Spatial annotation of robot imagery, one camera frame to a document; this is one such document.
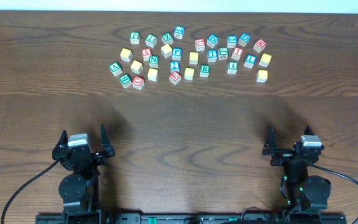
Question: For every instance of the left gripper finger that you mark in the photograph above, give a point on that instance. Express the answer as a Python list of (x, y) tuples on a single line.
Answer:
[(62, 143), (105, 142)]

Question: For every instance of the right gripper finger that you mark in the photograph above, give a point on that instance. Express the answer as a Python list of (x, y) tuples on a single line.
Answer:
[(270, 146), (308, 131)]

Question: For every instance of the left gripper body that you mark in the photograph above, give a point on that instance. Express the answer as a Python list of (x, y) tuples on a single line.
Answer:
[(81, 154)]

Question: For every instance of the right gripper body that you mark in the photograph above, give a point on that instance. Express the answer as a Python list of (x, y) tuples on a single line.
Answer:
[(288, 154)]

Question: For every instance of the yellow C block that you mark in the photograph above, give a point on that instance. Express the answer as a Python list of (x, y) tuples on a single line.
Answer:
[(152, 74)]

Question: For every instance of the yellow O block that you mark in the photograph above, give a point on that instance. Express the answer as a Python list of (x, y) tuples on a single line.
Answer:
[(189, 73), (193, 58)]

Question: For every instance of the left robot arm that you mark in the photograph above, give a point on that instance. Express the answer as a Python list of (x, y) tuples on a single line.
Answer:
[(80, 189)]

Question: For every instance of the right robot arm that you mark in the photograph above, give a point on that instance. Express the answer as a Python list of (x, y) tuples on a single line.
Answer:
[(305, 193)]

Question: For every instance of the green B block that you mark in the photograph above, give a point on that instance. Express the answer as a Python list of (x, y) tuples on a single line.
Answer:
[(125, 80)]

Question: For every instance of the red U block lower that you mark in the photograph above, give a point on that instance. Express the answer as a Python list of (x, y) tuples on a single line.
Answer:
[(138, 82)]

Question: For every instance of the yellow block far right lower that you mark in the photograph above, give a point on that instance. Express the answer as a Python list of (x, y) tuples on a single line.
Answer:
[(262, 76)]

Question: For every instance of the green A block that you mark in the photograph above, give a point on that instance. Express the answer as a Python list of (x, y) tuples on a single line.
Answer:
[(115, 68)]

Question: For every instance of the yellow block far right upper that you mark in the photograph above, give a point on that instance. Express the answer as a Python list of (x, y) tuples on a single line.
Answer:
[(265, 60)]

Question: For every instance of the yellow S block left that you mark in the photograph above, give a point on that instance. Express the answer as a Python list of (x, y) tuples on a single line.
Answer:
[(136, 67)]

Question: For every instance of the yellow s block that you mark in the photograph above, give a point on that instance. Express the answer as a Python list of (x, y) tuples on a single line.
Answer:
[(166, 50), (136, 67)]

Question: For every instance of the green 4 block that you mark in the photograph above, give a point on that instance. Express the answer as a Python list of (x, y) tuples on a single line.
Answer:
[(232, 67)]

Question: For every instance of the blue L block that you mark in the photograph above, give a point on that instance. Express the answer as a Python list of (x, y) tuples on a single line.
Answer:
[(250, 61)]

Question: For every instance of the yellow K block left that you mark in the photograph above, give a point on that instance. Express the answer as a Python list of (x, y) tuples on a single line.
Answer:
[(126, 55)]

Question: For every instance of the green N block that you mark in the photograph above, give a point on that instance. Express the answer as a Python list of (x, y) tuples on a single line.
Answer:
[(153, 61)]

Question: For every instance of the red E block upper right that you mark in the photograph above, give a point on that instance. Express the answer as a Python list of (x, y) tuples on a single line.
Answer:
[(259, 45)]

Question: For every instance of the red I block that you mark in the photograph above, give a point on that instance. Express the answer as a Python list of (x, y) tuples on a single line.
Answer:
[(237, 53)]

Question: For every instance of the red A block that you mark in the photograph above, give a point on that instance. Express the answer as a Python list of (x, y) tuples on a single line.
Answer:
[(146, 53)]

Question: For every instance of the green R block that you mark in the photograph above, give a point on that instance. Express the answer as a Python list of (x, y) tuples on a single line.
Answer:
[(204, 71)]

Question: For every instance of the blue 2 block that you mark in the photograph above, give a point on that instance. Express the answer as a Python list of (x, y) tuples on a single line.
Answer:
[(174, 66)]

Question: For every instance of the blue T block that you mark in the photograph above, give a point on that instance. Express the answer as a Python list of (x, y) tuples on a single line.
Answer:
[(212, 56)]

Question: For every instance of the blue D block right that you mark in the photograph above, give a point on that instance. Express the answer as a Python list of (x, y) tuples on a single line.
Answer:
[(244, 39)]

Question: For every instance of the blue d block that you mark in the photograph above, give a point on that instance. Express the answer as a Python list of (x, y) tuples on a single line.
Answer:
[(244, 39), (212, 41)]

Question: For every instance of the yellow S block centre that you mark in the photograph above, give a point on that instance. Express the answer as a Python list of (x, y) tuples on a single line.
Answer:
[(166, 50)]

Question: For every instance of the blue G block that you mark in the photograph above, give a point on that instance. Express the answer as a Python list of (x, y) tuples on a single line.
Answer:
[(231, 41)]

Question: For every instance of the green L block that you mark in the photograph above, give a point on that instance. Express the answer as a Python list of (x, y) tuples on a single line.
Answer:
[(151, 40)]

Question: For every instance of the blue P block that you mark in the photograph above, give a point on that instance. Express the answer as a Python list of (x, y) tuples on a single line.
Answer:
[(176, 54)]

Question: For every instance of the blue D block left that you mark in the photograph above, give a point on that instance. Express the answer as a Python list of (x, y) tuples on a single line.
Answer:
[(212, 41)]

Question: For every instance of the green Z block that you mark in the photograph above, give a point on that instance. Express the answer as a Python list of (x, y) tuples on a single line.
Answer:
[(167, 38)]

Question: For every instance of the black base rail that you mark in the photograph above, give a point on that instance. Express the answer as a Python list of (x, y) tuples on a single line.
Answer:
[(135, 218)]

